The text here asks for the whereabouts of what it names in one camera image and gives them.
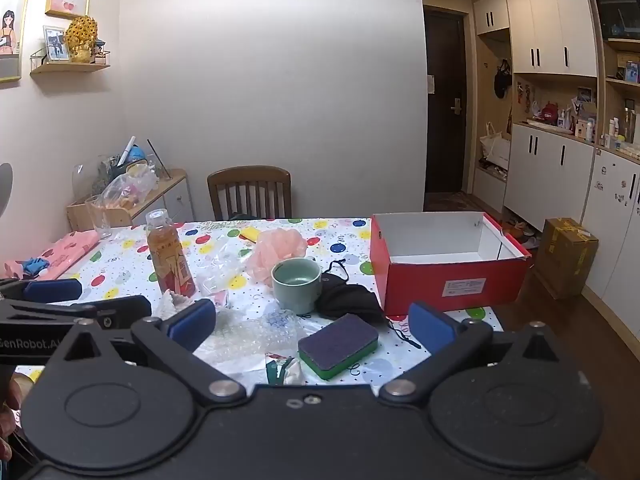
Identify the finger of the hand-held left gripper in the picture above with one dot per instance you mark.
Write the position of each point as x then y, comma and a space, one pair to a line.
120, 310
52, 290

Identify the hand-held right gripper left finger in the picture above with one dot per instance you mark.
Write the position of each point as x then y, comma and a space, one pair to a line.
192, 325

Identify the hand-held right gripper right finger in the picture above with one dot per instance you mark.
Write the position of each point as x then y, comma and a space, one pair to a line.
430, 327

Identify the red cardboard box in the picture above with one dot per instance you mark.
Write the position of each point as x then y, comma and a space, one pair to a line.
425, 285

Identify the clear bubble wrap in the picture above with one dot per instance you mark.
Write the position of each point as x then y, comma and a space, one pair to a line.
250, 330

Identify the yellow sponge cloth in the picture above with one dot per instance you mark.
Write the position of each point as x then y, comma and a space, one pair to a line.
251, 234

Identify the person's left hand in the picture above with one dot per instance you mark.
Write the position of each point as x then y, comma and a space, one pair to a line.
22, 387

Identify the blue cloth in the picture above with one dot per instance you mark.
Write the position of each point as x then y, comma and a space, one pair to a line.
36, 266

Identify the white crumpled tissue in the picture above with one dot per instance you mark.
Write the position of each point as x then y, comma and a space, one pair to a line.
172, 302

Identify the pink packet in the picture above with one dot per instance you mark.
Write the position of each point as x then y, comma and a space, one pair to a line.
65, 250

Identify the clear plastic bag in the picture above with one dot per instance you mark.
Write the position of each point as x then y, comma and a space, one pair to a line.
220, 270

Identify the tea bottle with red label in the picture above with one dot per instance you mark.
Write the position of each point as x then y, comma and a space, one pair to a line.
172, 265

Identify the black face mask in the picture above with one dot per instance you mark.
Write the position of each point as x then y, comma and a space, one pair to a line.
350, 302

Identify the clear drinking glass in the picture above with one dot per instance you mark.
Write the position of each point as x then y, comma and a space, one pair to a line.
99, 217

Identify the purple and green sponge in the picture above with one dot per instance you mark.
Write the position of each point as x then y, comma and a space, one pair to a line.
337, 342

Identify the red and green wrapper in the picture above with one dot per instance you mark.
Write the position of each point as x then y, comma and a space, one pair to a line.
282, 367

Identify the pink bath loofah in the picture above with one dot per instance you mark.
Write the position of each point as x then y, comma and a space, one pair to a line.
275, 255

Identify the green ceramic cup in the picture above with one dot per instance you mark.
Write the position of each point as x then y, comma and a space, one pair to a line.
295, 290

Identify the grey and wood sideboard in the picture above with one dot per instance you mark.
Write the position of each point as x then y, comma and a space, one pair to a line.
172, 200

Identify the plastic bag of snacks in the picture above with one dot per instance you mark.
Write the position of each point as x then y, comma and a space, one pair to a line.
125, 187

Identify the brown wooden chair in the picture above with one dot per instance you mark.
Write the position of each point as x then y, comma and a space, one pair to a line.
250, 192

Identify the taped cardboard box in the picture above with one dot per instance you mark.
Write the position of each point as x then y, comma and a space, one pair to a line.
567, 255

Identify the white tote bag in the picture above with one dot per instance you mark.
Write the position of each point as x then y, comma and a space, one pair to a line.
495, 147

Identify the dark entrance door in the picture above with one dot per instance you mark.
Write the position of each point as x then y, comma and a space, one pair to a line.
442, 110

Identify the small red bag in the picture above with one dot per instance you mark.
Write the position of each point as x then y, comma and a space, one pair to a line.
550, 112

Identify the gold tree ornament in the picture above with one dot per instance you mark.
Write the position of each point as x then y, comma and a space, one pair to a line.
81, 37

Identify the black hanging bag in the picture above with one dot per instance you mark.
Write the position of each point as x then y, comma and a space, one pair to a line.
502, 82

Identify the wooden wall shelf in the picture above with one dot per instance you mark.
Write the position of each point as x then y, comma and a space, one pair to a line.
70, 67

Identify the small photo frame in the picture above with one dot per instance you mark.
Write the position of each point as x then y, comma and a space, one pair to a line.
55, 44

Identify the gold framed wall poster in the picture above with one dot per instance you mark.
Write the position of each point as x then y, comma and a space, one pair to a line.
12, 25

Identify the white and wood wall cabinet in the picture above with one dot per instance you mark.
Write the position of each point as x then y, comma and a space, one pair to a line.
550, 25

